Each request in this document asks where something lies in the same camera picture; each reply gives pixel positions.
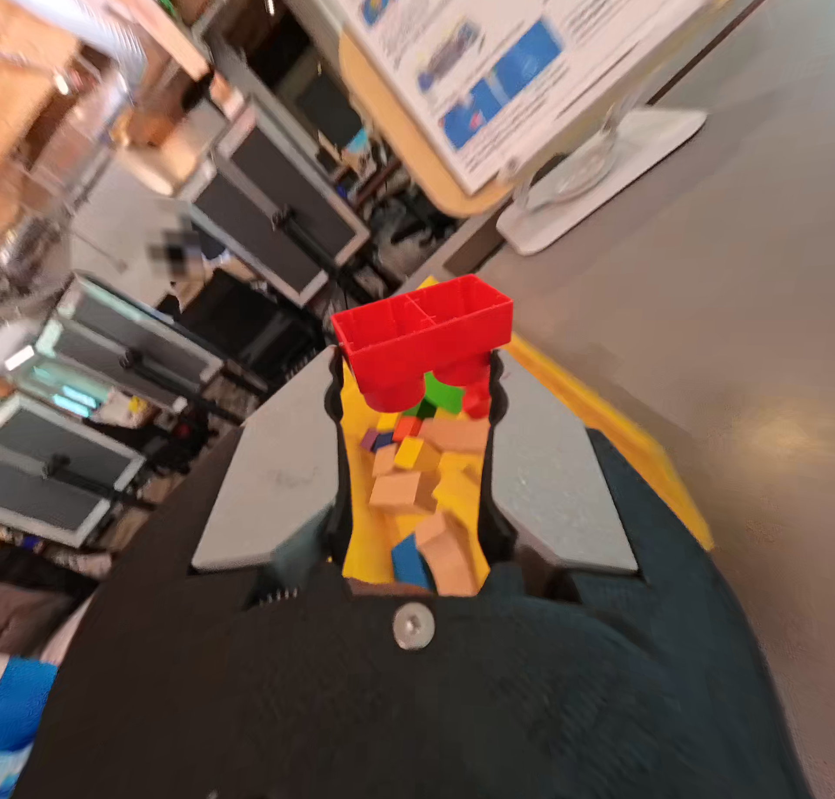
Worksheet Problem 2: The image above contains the pile of coloured wooden blocks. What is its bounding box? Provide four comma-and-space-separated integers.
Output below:
360, 372, 491, 596

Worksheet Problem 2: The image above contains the red two-stud plastic brick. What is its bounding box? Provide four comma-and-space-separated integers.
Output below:
331, 275, 515, 413

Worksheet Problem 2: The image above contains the printed instruction sheet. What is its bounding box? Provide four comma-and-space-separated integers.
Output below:
329, 0, 745, 195

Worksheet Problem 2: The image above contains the instruction sheet on stand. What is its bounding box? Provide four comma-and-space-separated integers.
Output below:
338, 0, 767, 218

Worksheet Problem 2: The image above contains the white stand base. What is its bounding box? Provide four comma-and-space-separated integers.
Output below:
496, 108, 709, 256

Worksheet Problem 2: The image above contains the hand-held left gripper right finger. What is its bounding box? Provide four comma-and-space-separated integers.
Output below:
480, 349, 639, 575

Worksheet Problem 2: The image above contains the yellow plastic bin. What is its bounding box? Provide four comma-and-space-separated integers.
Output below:
342, 276, 715, 585

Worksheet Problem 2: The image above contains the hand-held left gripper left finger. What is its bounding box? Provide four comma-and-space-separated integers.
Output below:
191, 346, 357, 581

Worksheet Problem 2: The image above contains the blue object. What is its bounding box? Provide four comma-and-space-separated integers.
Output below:
0, 656, 61, 753

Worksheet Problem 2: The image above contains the grey framed panel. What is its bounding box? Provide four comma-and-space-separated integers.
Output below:
0, 391, 147, 547
38, 276, 226, 392
189, 104, 371, 306

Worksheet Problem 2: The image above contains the blue half-round wooden piece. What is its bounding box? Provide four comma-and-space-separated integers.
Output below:
391, 533, 434, 590

